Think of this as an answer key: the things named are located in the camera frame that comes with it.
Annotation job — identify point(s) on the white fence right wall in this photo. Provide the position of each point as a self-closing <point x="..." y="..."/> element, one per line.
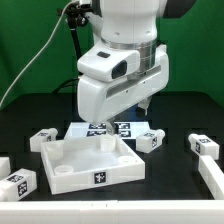
<point x="212" y="176"/>

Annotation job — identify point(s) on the white fence wall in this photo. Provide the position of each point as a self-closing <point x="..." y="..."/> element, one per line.
<point x="113" y="212"/>
<point x="212" y="176"/>

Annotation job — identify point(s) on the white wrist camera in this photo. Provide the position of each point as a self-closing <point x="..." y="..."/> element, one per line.
<point x="107" y="64"/>

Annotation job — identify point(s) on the white square tabletop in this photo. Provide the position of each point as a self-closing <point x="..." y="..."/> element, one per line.
<point x="89" y="162"/>

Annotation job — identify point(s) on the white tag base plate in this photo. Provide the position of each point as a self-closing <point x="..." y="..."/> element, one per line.
<point x="126" y="130"/>

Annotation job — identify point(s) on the white fence front wall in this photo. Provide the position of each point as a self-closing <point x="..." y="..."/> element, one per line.
<point x="113" y="212"/>

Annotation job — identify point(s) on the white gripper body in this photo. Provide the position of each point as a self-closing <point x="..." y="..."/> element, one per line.
<point x="99" y="101"/>

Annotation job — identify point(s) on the white block left edge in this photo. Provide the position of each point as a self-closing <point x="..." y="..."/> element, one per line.
<point x="5" y="168"/>

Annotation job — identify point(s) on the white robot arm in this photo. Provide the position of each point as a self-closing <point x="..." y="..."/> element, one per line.
<point x="131" y="25"/>

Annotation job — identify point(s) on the black camera stand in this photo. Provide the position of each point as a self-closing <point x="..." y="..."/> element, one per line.
<point x="76" y="17"/>

